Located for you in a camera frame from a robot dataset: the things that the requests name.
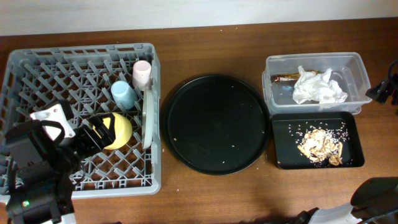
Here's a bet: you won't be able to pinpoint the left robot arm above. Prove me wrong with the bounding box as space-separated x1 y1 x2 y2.
6 113 116 223

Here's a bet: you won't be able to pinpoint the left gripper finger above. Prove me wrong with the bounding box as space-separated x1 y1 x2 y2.
83 119 108 148
95 113 116 144

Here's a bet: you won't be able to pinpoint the grey round plate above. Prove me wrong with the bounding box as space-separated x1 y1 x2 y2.
142 89 154 149

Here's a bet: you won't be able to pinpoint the clear plastic storage box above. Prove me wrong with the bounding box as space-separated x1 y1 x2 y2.
262 52 371 115

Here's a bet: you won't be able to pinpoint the pink plastic cup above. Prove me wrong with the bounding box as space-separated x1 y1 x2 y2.
132 60 152 91

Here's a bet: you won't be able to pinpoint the white napkin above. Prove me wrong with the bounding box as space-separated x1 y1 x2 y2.
292 66 348 105

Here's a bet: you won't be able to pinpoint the black rectangular tray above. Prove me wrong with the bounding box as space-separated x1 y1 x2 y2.
272 112 365 169

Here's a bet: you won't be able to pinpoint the blue plastic cup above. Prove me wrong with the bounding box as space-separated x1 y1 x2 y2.
111 80 138 110

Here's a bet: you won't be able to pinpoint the grey dishwasher rack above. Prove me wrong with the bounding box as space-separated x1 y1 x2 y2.
1 43 161 199

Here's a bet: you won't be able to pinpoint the rice and peanut shell scraps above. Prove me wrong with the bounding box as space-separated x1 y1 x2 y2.
288 121 349 167

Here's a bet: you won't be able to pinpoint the round black tray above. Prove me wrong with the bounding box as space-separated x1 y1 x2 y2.
162 74 271 175

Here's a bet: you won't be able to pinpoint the yellow plastic bowl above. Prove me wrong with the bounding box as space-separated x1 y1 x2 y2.
105 113 132 150

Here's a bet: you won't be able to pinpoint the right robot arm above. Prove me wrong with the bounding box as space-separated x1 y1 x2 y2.
291 177 397 224

